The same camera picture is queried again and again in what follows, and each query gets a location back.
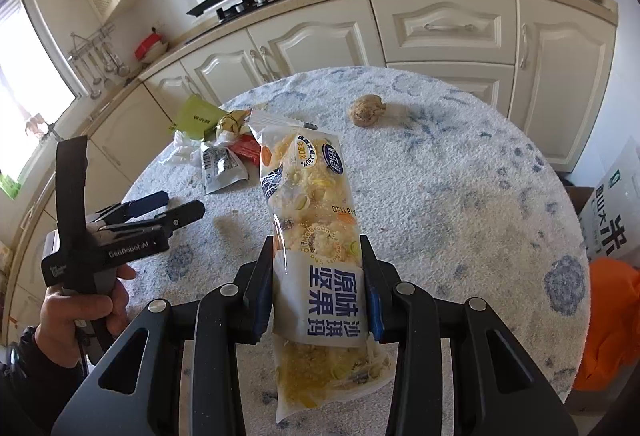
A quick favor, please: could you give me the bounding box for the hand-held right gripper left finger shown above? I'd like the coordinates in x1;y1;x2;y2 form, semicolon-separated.
50;233;277;436

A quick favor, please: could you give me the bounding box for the person's left hand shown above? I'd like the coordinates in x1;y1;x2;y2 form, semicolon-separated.
37;263;137;357

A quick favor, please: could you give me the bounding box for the green snack packet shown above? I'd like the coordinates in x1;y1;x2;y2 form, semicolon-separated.
172;94;227;140

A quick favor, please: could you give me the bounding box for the brown orange wrapper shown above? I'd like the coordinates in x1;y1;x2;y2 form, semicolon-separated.
227;133;262;167

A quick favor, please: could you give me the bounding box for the brown walnut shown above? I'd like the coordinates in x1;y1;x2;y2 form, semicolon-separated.
349;94;387;128

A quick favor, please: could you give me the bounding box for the yellow snack wrapper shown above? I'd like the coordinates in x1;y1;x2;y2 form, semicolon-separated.
215;108;252;143

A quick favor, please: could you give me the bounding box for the metal wall utensil rack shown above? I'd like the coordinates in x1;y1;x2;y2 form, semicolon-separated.
67;32;131;67

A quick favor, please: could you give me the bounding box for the white bowl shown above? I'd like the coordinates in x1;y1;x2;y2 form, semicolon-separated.
137;43;170;65

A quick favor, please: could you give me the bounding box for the brown cardboard box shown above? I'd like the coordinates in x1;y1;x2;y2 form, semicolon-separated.
565;186;597;263

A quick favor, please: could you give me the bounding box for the red bowl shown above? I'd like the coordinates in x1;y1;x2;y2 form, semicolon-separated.
134;33;163;59

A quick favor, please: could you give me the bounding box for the crumpled white plastic wrap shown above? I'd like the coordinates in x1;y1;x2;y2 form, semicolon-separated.
159;128;206;167

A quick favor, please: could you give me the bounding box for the white printed rice bag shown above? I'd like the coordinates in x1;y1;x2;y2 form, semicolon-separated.
577;136;640;277

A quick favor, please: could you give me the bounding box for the row of hanging metal utensils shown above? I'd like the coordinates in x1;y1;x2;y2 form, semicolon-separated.
70;41;132;99

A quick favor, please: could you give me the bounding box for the person's left forearm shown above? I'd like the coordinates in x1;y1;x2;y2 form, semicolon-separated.
0;326;91;436

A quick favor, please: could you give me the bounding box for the blue white table cloth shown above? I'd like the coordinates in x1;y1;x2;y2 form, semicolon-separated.
122;65;591;436

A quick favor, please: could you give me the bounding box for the kitchen window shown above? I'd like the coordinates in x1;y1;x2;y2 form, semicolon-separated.
0;0;88;197

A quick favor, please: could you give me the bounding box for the orange plastic bag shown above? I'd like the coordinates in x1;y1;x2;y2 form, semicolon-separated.
570;257;640;392

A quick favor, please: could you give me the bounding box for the metal sink faucet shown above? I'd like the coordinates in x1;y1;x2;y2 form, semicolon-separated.
25;112;66;145

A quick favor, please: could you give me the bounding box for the clear yellow snack bag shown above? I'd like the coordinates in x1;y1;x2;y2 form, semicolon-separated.
248;108;396;424

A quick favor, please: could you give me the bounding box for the white silver packet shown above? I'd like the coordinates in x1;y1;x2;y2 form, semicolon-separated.
201;143;250;195

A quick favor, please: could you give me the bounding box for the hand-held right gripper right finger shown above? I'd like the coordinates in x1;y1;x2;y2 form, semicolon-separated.
357;233;586;436

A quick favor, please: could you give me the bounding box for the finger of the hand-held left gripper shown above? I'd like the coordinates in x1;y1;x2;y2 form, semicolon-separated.
100;200;206;242
89;190;170;229

